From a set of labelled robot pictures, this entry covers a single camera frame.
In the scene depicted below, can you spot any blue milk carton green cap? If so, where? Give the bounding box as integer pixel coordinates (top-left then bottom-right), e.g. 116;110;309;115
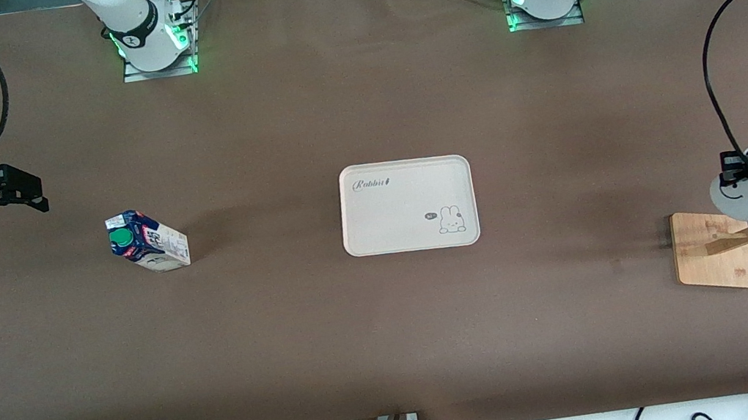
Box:
103;202;194;280

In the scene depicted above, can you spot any white rabbit print tray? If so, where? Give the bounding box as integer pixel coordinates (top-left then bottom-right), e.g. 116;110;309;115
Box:
331;147;483;265

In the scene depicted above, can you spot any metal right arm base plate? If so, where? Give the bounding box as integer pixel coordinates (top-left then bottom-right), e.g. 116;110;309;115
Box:
113;0;201;84

